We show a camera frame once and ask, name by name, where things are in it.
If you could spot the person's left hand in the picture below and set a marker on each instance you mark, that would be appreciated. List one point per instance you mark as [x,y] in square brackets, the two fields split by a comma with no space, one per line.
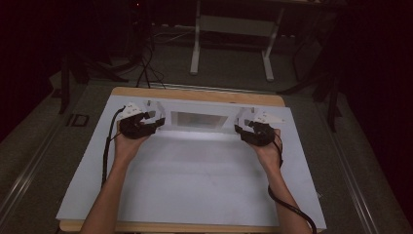
[128,148]

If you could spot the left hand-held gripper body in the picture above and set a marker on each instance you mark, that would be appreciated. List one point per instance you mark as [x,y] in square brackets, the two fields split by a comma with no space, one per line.
[133,125]

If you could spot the person's right hand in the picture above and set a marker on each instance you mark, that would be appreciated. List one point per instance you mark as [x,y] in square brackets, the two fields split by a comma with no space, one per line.
[268,156]

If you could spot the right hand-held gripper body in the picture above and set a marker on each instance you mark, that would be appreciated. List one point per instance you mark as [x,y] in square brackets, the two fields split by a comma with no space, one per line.
[263,131]

